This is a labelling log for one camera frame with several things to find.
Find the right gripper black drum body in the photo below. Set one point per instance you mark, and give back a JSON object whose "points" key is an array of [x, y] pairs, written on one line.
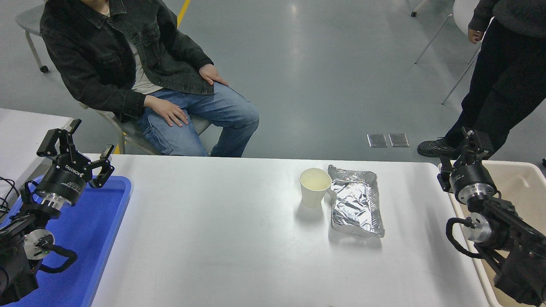
{"points": [[471, 177]]}

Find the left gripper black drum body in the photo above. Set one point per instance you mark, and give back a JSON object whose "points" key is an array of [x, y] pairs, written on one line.
{"points": [[64, 179]]}

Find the silver foil tray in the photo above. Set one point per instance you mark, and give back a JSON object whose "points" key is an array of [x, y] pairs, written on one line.
{"points": [[356, 204]]}

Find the white paper cup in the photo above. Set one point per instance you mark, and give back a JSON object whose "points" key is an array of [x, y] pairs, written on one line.
{"points": [[313, 192]]}

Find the seated person's right hand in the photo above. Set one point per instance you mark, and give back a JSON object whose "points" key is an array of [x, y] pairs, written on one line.
{"points": [[168, 111]]}

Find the standing person's right hand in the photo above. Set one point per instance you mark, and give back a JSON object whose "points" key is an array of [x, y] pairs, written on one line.
{"points": [[474, 36]]}

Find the seated person's left hand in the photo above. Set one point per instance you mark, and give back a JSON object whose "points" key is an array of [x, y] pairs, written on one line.
{"points": [[211, 74]]}

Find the large pale beige bin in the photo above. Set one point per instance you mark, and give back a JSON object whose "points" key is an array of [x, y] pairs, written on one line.
{"points": [[520, 183]]}

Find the blue plastic tray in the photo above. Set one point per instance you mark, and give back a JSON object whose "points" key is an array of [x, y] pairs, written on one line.
{"points": [[85, 230]]}

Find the metal floor socket plate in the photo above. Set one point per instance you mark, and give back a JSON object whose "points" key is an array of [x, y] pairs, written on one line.
{"points": [[398, 140], [377, 140]]}

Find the standing person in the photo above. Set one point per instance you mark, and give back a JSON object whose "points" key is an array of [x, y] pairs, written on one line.
{"points": [[507, 76]]}

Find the seated person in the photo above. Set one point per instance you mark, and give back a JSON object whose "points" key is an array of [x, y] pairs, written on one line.
{"points": [[94, 55]]}

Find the pale chair under seated person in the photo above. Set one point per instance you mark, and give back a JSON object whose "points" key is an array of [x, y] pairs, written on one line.
{"points": [[200, 124]]}

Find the grey wheeled chair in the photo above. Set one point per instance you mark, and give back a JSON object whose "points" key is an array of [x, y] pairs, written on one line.
{"points": [[30, 19]]}

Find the white wheeled chair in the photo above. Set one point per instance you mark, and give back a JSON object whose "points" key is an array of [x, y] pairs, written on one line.
{"points": [[463, 15]]}

